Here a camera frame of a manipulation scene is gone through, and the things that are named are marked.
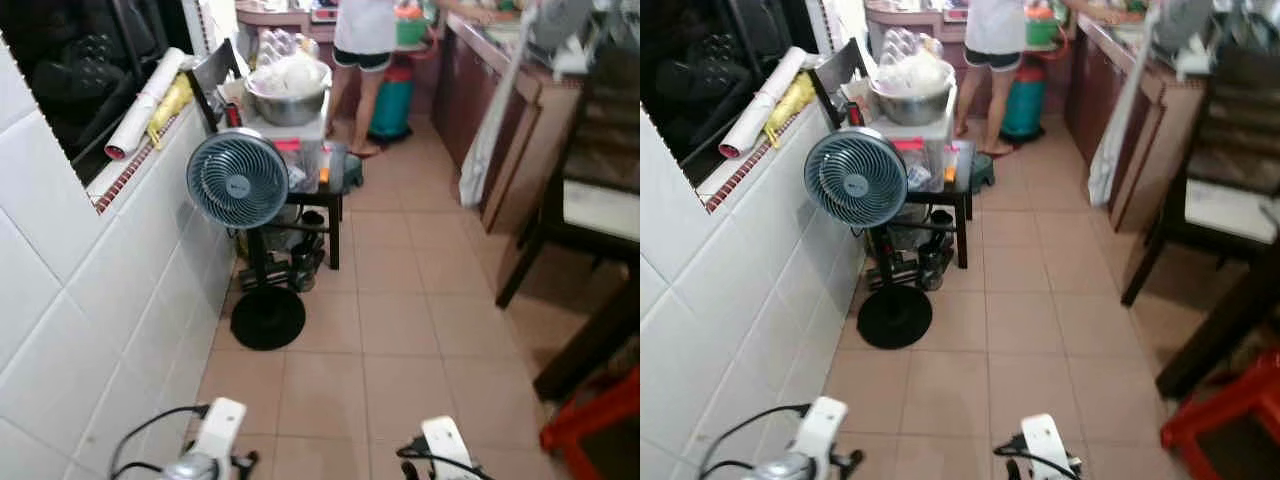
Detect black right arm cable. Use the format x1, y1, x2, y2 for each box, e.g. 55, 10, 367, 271
993, 433, 1081, 480
396, 440, 471, 480

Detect green plastic bucket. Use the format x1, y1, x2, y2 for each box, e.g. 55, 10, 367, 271
1025, 5, 1063, 48
395, 5, 431, 46

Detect small black side table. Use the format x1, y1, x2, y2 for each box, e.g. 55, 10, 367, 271
285, 185, 346, 271
905, 185, 973, 269

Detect dark bottles under table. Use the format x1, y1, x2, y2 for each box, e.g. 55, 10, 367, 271
915, 210, 956, 291
290, 210, 326, 291

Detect black folded chair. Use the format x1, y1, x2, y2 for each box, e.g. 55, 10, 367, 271
188, 40, 246, 131
808, 38, 871, 126

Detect teal gas cylinder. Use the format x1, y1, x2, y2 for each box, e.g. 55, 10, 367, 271
368, 62, 415, 143
1000, 62, 1047, 141

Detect white paper roll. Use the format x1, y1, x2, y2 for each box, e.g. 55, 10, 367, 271
104, 47, 193, 161
718, 47, 809, 159

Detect grey standing fan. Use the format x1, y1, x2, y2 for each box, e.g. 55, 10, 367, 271
186, 128, 307, 352
803, 127, 935, 351

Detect clear plastic egg tray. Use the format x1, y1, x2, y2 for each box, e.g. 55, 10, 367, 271
880, 28, 941, 61
255, 28, 311, 66

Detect white hanging plastic sheet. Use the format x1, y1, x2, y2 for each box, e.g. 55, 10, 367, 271
458, 20, 546, 209
1087, 15, 1166, 208

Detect large steel mixing bowl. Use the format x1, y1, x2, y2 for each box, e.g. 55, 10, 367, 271
244, 62, 333, 128
870, 62, 956, 128

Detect red plastic stool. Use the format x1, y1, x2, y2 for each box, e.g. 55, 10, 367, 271
540, 365, 641, 480
1160, 348, 1280, 480

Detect white bags in bowl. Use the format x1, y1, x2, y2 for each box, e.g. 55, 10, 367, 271
880, 50, 949, 96
255, 52, 326, 98

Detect brown kitchen cabinet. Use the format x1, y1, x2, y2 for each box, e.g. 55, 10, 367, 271
432, 15, 586, 236
1065, 15, 1206, 236

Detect yellow cloth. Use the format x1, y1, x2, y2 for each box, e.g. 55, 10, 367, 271
147, 75, 194, 151
763, 72, 816, 149

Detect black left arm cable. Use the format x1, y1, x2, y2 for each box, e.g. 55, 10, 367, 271
108, 403, 211, 480
697, 403, 813, 480

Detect grey cloth on chair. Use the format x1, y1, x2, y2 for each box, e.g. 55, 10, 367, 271
530, 0, 601, 76
1150, 0, 1216, 81

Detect clear plastic storage box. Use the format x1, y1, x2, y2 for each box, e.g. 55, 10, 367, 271
240, 95, 333, 196
868, 100, 959, 193

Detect dark wooden table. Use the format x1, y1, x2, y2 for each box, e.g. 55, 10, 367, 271
1155, 270, 1280, 401
532, 280, 641, 403

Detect person in white shirt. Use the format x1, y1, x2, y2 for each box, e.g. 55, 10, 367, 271
955, 0, 1151, 159
325, 0, 521, 159

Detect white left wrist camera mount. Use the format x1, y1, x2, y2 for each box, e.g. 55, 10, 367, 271
190, 397, 248, 471
795, 396, 849, 471

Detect dark wooden chair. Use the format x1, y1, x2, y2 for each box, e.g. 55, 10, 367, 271
1120, 45, 1280, 308
495, 40, 641, 311

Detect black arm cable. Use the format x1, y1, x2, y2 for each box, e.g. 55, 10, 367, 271
697, 403, 813, 480
396, 440, 471, 480
108, 403, 211, 480
993, 433, 1081, 480

